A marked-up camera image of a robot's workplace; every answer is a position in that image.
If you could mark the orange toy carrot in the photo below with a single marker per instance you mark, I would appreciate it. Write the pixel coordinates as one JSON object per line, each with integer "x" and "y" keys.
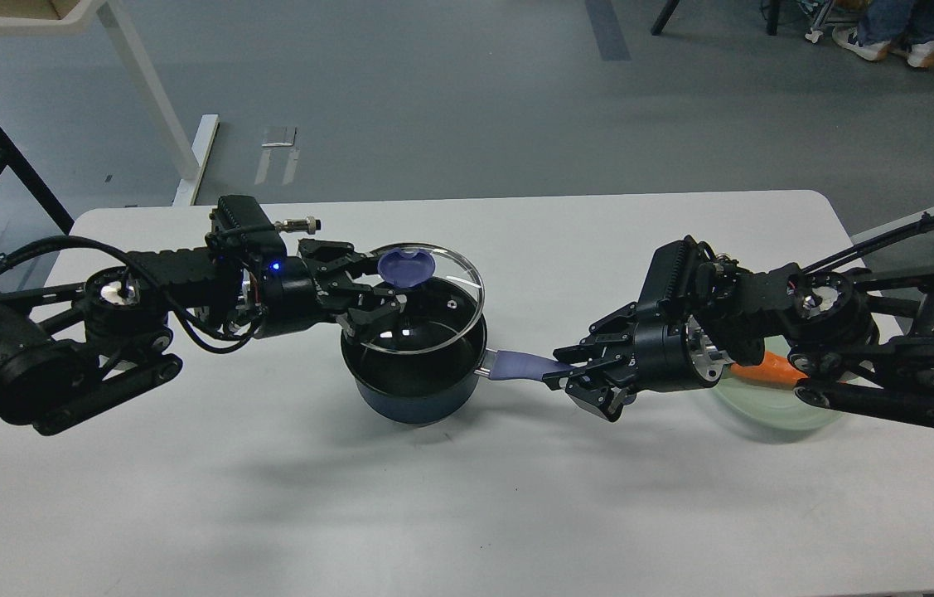
{"x": 775, "y": 371}

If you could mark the person's feet in sneakers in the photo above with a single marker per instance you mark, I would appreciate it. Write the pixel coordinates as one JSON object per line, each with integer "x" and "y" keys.
{"x": 903, "y": 28}

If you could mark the glass pot lid purple knob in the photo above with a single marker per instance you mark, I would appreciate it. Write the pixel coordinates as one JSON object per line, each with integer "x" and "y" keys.
{"x": 443, "y": 296}

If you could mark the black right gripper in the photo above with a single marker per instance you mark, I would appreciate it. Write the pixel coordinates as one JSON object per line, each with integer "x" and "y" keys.
{"x": 667, "y": 358}

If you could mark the blue saucepan purple handle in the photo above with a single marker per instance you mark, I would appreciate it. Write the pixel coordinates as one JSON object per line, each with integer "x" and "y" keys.
{"x": 420, "y": 390}

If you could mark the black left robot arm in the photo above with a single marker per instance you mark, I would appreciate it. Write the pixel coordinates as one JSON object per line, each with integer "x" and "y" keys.
{"x": 68, "y": 353}

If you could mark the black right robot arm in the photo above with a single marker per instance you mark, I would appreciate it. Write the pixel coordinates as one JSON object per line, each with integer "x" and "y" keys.
{"x": 859, "y": 326}

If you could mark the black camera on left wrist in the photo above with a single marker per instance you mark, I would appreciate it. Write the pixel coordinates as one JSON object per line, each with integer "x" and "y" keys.
{"x": 241, "y": 229}

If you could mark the clear green glass plate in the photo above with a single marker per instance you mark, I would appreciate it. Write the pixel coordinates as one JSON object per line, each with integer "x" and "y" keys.
{"x": 776, "y": 408}

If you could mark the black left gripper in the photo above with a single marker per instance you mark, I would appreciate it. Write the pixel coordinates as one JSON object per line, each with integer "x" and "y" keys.
{"x": 344, "y": 277}

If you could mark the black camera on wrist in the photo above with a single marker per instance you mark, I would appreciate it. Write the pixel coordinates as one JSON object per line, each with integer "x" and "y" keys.
{"x": 682, "y": 275}
{"x": 241, "y": 229}

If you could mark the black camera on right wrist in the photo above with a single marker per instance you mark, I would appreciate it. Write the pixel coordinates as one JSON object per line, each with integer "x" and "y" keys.
{"x": 682, "y": 275}

